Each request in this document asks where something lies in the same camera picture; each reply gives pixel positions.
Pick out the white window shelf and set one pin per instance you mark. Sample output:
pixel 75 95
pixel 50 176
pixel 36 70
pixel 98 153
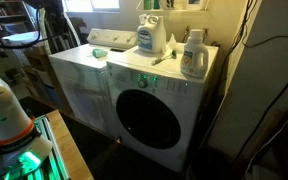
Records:
pixel 170 10

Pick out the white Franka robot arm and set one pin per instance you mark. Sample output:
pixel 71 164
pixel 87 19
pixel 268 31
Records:
pixel 4 110

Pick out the wall water valve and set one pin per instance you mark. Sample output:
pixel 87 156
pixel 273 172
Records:
pixel 186 33

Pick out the round washer control knob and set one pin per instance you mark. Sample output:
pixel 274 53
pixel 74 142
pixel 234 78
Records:
pixel 142 83

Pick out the green scrub brush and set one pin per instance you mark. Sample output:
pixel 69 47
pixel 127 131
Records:
pixel 164 58

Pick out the white dryer knob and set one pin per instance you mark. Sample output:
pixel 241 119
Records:
pixel 95 34

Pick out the green bottle on shelf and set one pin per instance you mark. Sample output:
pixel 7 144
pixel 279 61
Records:
pixel 147 4

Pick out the small white detergent bottle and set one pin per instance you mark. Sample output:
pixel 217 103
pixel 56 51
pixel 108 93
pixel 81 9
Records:
pixel 194 56

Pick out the white front-load washing machine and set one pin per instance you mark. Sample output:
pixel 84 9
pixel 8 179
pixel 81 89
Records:
pixel 187 110

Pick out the large white detergent jug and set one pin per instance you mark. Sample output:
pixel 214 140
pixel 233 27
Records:
pixel 150 36

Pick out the white crumpled cloth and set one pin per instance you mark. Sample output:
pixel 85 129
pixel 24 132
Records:
pixel 172 45

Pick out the dark bookshelf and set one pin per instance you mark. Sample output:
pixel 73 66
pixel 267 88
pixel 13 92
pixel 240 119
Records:
pixel 12 15

